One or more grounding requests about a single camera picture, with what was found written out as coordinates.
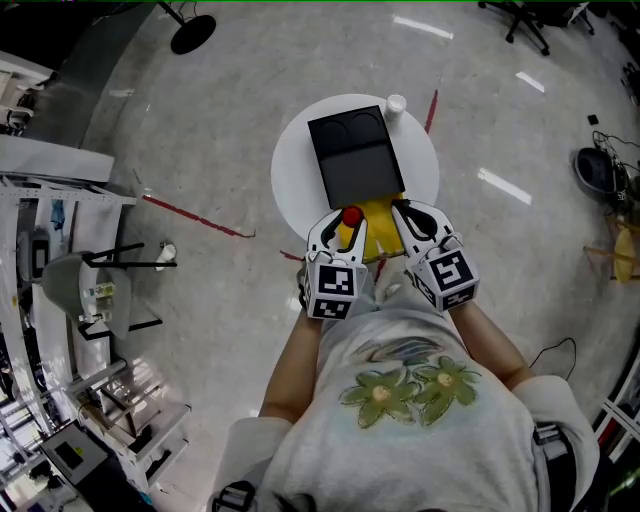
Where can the grey round device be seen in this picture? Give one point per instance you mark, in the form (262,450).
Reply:
(592,167)

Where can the white shoe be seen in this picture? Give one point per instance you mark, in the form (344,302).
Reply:
(390,291)

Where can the person's left forearm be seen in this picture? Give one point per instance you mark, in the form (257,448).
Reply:
(292,370)

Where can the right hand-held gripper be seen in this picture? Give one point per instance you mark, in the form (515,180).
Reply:
(447,275)

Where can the white flower print shirt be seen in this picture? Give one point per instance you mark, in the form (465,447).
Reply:
(410,450)

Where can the grey chair black legs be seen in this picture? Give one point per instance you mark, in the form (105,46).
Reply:
(62,285)

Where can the white counter slab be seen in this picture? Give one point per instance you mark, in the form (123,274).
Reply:
(55,160)

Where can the light blue jeans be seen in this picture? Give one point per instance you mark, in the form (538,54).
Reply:
(395,307)

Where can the small black square plate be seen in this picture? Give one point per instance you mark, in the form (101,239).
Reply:
(593,119)

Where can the person's right forearm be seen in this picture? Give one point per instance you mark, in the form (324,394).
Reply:
(492,345)

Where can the grey machine box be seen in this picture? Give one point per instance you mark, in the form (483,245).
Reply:
(72,452)

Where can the white metal shelving rack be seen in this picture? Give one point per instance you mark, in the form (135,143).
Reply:
(65,195)

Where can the round white side table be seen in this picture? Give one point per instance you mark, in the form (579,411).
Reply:
(292,170)

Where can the white paper cup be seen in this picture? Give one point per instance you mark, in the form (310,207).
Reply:
(395,106)

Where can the black floor stand base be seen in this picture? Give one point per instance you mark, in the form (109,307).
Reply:
(192,32)

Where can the white bottle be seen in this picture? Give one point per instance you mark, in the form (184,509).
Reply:
(166,255)

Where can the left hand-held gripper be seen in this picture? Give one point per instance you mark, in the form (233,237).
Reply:
(332,285)

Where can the red round object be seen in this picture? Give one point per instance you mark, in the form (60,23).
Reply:
(352,216)

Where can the clear plastic bottles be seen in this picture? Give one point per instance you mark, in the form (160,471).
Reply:
(100,300)

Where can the yellow wooden stool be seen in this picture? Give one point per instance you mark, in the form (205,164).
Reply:
(627,250)

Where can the black office chair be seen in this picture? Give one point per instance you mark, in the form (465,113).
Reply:
(525,20)

